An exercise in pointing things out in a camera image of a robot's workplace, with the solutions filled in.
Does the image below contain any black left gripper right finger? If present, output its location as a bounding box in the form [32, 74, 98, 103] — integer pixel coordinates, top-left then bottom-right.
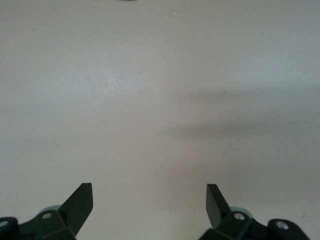
[198, 184, 311, 240]

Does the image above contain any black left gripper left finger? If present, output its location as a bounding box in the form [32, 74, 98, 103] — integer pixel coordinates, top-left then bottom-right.
[0, 182, 94, 240]

